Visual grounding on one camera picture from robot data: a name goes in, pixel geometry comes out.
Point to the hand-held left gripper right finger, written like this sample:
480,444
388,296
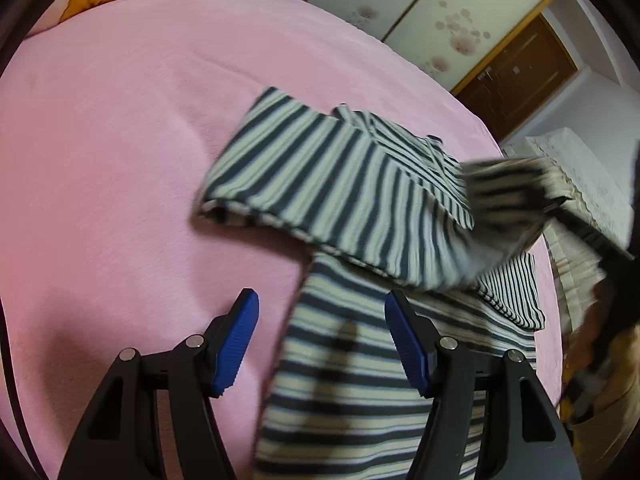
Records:
407,345

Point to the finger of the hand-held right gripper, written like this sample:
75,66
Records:
575,227

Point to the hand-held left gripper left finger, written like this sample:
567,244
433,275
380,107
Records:
235,345

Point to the striped long-sleeve shirt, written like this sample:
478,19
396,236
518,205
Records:
325,185

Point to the person's right forearm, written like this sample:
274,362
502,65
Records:
610,442

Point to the person's right hand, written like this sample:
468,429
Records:
592,340

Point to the cream ruffled furniture cover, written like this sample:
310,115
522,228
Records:
575,280

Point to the white lace cover cloth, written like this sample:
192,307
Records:
575,160

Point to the brown wooden door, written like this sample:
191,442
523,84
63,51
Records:
515,80

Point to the pink bed blanket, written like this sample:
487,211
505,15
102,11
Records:
125,160

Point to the floral sliding-door wardrobe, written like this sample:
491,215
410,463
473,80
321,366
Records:
400,10

